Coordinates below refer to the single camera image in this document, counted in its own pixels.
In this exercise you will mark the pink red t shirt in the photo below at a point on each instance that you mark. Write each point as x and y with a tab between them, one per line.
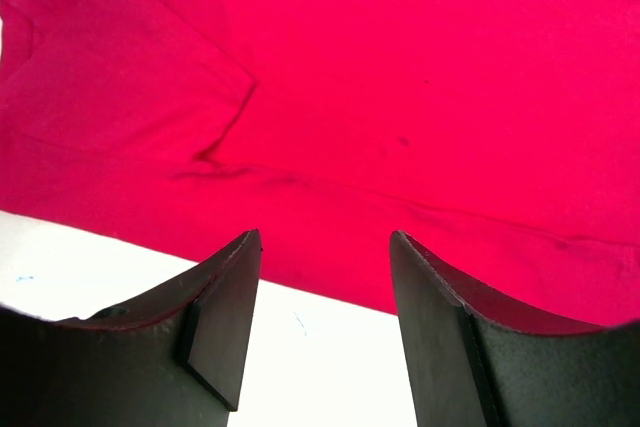
502	134

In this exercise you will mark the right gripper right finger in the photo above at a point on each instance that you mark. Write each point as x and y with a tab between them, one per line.
478	357

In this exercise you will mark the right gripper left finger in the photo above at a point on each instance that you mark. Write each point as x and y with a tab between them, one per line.
171	356

